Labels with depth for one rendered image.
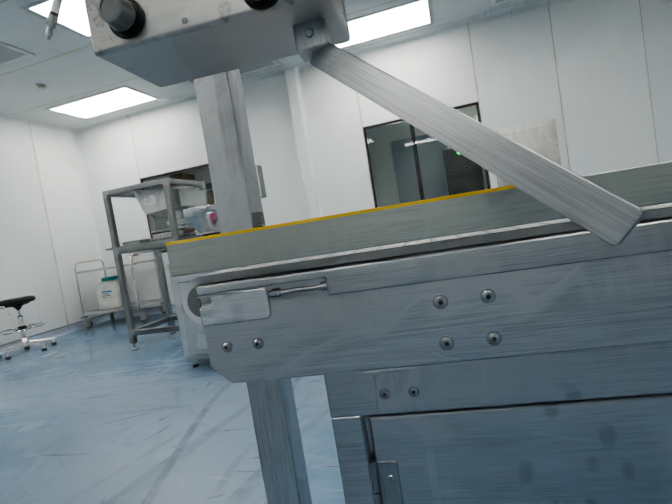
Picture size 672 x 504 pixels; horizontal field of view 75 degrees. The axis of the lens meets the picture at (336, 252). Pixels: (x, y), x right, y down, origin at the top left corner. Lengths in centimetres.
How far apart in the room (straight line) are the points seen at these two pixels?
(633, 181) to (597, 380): 18
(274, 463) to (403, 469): 36
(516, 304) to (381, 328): 12
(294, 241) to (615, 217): 25
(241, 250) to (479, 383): 26
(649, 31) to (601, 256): 571
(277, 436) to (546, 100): 523
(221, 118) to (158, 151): 615
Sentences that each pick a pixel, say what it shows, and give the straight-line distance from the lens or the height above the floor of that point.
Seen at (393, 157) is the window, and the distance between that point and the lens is 557.
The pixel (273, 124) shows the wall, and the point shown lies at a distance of 606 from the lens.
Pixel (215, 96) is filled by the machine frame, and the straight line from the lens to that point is 77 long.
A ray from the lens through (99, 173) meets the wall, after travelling 754.
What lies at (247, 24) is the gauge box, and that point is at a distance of 43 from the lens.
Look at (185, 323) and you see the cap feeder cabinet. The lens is 332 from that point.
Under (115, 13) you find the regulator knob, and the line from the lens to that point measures 45.
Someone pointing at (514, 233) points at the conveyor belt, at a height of 79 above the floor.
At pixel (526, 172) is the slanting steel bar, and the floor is 84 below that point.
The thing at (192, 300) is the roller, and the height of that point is 77.
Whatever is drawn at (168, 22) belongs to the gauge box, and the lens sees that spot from 45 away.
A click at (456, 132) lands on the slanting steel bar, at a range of 34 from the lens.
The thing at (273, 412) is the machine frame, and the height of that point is 54.
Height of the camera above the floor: 82
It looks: 3 degrees down
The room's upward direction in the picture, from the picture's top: 9 degrees counter-clockwise
